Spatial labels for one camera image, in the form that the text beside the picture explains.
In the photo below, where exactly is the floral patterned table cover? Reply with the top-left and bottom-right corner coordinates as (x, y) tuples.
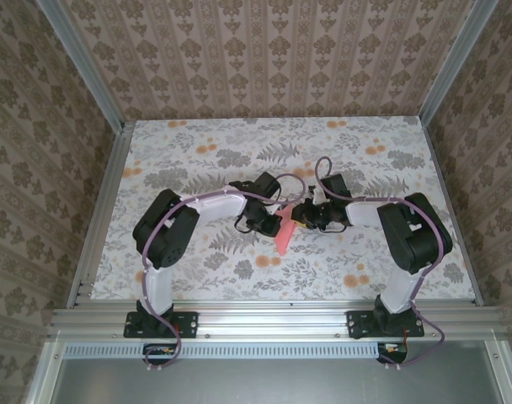
(89, 118), (478, 302)

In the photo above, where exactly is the grey metal panel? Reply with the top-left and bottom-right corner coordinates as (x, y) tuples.
(26, 340), (512, 404)

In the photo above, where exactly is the black connector board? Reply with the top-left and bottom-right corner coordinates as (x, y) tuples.
(142, 343), (181, 366)
(376, 341), (408, 365)

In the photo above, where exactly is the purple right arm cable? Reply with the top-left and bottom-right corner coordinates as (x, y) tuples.
(313, 156), (447, 371)

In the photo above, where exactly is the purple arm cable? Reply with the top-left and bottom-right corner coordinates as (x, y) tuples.
(141, 172), (308, 374)
(313, 156), (447, 371)

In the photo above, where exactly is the long aluminium frame rail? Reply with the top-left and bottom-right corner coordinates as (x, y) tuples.
(47, 306), (508, 340)

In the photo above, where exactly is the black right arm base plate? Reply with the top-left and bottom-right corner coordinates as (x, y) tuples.
(345, 310), (425, 340)

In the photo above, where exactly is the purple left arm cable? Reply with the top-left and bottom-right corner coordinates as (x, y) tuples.
(141, 172), (308, 374)

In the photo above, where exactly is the grey slotted cable duct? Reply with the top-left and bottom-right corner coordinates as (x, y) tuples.
(64, 343), (381, 358)

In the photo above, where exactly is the aluminium side rail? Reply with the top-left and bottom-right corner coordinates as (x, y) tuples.
(419, 120), (484, 306)
(66, 121), (135, 308)

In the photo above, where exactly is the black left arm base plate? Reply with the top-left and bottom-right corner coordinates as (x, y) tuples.
(123, 310), (200, 339)

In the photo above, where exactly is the aluminium corner post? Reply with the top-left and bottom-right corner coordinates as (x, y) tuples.
(418, 0), (491, 123)
(39, 0), (129, 131)

